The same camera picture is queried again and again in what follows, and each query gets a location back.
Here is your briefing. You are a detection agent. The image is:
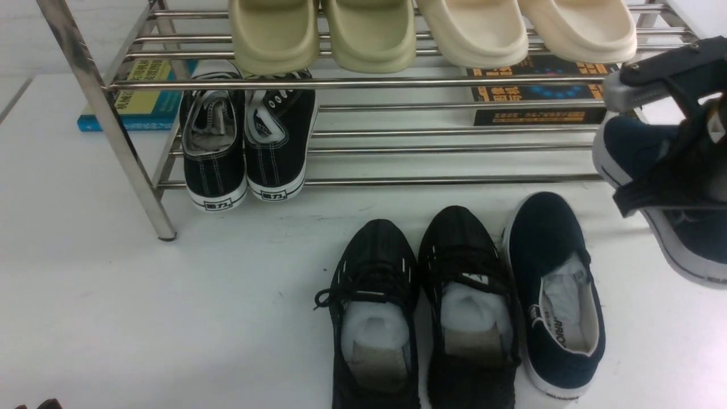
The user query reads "cream slipper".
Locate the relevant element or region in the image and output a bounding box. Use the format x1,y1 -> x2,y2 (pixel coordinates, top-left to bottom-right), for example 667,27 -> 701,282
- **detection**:
416,1 -> 529,69
518,1 -> 638,63

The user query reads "olive green slipper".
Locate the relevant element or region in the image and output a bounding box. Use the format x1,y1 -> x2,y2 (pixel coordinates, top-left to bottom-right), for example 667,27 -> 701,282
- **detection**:
320,1 -> 416,73
228,1 -> 320,76

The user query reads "right black canvas sneaker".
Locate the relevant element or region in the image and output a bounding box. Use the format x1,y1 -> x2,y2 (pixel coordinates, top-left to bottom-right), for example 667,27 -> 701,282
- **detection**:
244,90 -> 319,202

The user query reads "left cream slipper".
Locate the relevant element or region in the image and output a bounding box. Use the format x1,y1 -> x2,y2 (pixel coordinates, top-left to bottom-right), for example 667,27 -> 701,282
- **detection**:
416,1 -> 529,69

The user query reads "navy slip-on shoe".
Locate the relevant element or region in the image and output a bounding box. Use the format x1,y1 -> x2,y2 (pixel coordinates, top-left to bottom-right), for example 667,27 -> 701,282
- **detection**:
592,115 -> 726,289
502,191 -> 607,402

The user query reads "black canvas sneaker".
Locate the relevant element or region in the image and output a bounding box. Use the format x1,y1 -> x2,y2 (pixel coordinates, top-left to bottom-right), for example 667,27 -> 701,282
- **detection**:
178,90 -> 248,212
244,90 -> 319,202

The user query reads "left black canvas sneaker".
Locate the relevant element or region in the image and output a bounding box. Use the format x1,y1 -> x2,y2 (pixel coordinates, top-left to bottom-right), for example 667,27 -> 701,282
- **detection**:
178,90 -> 248,212

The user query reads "stainless steel shoe rack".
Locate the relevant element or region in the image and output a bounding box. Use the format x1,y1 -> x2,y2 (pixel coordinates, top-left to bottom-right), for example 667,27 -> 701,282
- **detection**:
36,1 -> 701,242

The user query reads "right cream slipper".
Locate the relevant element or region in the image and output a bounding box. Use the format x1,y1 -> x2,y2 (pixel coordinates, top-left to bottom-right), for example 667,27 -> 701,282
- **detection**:
518,1 -> 638,63

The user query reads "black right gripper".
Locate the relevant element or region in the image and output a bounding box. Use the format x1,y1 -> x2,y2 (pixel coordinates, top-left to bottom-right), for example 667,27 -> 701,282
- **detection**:
603,36 -> 726,217

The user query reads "right black knit sneaker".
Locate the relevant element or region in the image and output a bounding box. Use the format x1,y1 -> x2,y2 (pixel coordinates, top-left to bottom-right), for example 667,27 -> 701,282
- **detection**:
418,206 -> 520,408

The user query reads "left black knit sneaker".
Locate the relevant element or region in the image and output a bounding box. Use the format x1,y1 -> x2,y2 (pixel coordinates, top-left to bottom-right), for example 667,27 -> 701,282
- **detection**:
314,219 -> 421,408

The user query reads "left olive green slipper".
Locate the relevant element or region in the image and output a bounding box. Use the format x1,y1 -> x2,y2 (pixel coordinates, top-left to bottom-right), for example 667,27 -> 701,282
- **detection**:
228,1 -> 320,76

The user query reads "black knit sneaker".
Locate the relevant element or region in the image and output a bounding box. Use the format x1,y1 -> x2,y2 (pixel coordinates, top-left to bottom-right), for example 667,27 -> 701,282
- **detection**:
418,206 -> 520,408
314,219 -> 421,408

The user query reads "right olive green slipper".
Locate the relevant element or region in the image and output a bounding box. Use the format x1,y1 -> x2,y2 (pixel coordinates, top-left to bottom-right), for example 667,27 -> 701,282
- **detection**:
320,1 -> 416,73

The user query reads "yellow and blue book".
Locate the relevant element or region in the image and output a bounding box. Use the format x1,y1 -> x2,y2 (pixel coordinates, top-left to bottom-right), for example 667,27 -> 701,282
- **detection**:
111,60 -> 181,132

